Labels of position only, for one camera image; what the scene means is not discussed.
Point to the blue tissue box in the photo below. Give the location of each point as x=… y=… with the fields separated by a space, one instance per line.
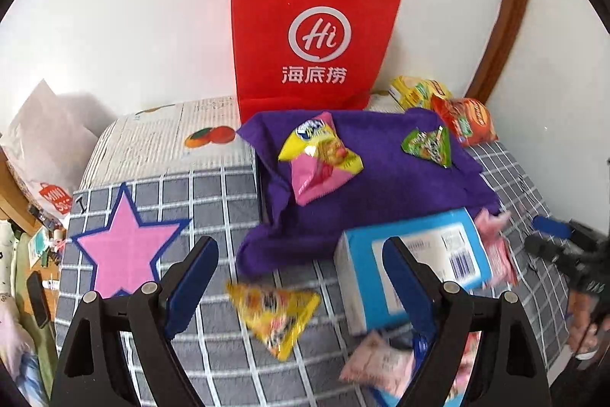
x=452 y=245

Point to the yellow triangular snack packet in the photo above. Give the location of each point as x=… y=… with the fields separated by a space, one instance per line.
x=276 y=311

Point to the pink triangular snack packet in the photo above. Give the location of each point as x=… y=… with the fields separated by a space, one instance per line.
x=493 y=223

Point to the pink paper star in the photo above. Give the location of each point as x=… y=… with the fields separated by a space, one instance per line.
x=126 y=245

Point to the fruit-print white sheet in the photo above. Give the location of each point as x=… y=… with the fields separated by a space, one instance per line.
x=157 y=135

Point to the pink strawberry snack packet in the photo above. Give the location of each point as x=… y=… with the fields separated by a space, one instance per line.
x=469 y=350

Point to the dusty pink snack packet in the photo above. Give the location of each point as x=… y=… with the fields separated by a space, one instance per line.
x=500 y=264

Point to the yellow and blue snack packet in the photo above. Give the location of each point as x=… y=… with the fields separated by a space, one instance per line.
x=305 y=133

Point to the grey checkered bedsheet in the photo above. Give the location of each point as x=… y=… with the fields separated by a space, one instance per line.
x=214 y=206

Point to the yellow chips bag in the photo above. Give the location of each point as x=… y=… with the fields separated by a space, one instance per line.
x=410 y=90

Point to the person's right hand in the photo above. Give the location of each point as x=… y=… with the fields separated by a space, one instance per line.
x=584 y=321

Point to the wooden chair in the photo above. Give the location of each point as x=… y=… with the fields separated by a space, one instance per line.
x=12 y=197

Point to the pale pink candy packet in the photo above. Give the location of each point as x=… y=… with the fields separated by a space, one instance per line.
x=376 y=364

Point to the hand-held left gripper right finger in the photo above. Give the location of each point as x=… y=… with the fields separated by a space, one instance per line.
x=405 y=288

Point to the white plastic bag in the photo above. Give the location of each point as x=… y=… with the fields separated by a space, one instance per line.
x=43 y=130

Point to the purple cloth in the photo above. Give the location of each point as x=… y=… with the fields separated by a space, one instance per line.
x=381 y=187

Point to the orange chips bag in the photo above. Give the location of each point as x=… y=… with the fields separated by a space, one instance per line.
x=469 y=118

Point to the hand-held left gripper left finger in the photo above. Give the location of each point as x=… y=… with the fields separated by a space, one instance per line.
x=190 y=288

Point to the floral print bedding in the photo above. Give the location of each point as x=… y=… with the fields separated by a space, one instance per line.
x=14 y=292

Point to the brown wooden door frame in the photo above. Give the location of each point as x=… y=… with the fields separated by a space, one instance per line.
x=512 y=6

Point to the pink fruit-print snack packet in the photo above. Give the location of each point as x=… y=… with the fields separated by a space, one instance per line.
x=314 y=185

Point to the black flat device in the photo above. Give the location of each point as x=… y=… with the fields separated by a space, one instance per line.
x=38 y=297

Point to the green snack packet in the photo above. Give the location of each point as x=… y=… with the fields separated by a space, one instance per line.
x=426 y=144

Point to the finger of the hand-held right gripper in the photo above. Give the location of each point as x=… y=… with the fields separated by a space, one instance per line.
x=550 y=226
x=543 y=247

